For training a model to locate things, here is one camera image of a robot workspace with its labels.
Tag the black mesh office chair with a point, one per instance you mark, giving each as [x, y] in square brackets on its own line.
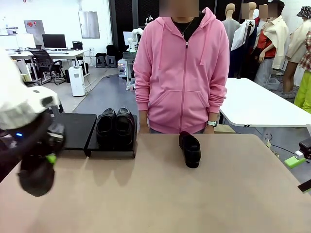
[45, 61]

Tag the white work table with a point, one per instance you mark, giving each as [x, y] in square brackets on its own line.
[262, 104]

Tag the black undershirt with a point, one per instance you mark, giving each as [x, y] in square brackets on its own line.
[184, 26]

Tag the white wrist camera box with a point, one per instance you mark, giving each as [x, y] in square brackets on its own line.
[299, 154]

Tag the white power socket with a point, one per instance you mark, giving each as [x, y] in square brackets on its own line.
[268, 136]

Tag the black leather shoe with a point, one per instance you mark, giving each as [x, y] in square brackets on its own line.
[36, 179]
[190, 153]
[124, 127]
[106, 128]

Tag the person's left forearm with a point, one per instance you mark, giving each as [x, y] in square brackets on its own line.
[217, 99]

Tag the white office desk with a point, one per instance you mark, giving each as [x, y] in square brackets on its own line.
[73, 52]

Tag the person's head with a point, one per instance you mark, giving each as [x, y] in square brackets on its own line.
[178, 7]

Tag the beige box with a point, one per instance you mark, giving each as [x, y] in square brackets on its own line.
[226, 129]

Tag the mannequin with bucket hat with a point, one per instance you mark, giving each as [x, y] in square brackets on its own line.
[298, 43]

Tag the pink zip hoodie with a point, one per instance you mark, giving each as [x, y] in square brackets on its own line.
[182, 77]

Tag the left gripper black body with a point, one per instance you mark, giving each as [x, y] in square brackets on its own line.
[24, 138]

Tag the person's left hand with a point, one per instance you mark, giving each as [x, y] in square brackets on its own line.
[209, 129]

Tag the silver wristwatch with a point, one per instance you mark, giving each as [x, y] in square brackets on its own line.
[212, 123]

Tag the computer case with lights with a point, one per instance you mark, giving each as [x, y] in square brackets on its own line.
[122, 68]

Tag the mannequin in grey shirt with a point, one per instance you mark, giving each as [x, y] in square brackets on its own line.
[233, 31]

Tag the neon yellow trousers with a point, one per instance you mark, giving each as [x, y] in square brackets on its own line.
[303, 94]

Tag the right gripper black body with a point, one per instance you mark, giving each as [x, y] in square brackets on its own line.
[306, 146]

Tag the mannequin in white navy jacket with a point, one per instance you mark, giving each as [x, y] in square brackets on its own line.
[245, 36]

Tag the small black printer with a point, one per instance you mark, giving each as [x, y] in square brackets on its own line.
[77, 44]

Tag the black computer monitor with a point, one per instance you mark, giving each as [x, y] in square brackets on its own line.
[54, 40]

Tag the small white robot arm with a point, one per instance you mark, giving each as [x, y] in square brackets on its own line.
[134, 36]

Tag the metal wall cabinet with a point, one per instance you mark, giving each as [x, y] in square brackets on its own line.
[88, 24]

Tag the metal robot cart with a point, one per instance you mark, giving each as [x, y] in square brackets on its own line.
[127, 55]

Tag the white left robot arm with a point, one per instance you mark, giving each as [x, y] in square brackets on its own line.
[14, 102]

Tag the black backpack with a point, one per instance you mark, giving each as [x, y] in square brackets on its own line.
[111, 49]

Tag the grey storage crate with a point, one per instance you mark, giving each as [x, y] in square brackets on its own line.
[273, 83]

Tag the black plastic stool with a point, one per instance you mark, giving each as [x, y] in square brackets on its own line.
[111, 61]
[100, 60]

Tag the person's right forearm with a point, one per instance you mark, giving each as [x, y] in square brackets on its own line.
[142, 97]

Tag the mannequin in cream jacket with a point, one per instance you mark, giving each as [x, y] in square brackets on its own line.
[272, 38]

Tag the person's right hand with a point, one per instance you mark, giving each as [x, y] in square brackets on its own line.
[143, 125]

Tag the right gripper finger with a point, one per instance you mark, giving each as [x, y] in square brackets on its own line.
[305, 187]
[295, 162]

